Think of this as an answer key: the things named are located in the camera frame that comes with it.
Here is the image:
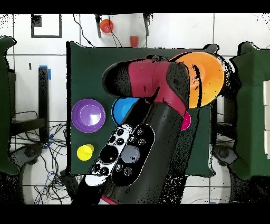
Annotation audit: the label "green cloth covered table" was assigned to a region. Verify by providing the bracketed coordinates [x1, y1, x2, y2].
[229, 41, 270, 181]
[0, 35, 20, 176]

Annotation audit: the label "dark green tablecloth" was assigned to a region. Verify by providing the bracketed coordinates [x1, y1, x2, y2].
[66, 41, 219, 177]

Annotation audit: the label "small crimson bowl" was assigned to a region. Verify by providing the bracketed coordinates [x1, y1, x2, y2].
[180, 111, 192, 131]

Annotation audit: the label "black metal table frame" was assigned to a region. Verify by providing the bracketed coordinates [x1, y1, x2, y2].
[9, 66, 50, 143]
[211, 71, 241, 141]

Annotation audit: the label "large orange bowl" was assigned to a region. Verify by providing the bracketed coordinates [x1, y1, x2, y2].
[169, 51, 226, 109]

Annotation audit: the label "yellow cup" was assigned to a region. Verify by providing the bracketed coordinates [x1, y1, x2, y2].
[76, 144, 95, 162]

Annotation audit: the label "tangle of cables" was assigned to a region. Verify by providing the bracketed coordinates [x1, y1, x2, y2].
[10, 110, 72, 204]

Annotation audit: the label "light blue bowl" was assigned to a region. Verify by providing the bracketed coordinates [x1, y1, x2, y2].
[111, 97, 140, 125]

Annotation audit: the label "purple bowl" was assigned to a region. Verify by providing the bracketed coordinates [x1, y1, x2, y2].
[71, 98, 106, 133]

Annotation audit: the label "blue tape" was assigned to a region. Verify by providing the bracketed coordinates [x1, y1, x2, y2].
[39, 64, 52, 81]

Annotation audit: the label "small orange bowl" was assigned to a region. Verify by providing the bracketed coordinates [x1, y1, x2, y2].
[99, 18, 114, 34]

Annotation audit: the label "white boxes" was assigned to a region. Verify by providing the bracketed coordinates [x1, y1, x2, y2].
[263, 80, 270, 160]

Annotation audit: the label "black power box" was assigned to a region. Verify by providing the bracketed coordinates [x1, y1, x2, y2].
[59, 170, 80, 194]

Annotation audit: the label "black square frame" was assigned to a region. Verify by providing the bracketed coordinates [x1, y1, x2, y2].
[31, 14, 62, 39]

